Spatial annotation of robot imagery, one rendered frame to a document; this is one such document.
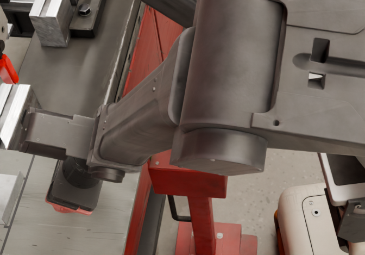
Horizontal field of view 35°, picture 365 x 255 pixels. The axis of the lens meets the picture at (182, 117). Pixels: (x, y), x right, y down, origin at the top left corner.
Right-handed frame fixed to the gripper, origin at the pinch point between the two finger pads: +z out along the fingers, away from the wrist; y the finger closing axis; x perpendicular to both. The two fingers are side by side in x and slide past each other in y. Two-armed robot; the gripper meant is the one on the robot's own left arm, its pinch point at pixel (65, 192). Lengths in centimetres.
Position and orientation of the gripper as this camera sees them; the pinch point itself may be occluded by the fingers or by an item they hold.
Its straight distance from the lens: 91.0
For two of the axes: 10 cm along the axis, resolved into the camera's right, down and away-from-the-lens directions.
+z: -4.2, 4.6, 7.9
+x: 9.0, 3.4, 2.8
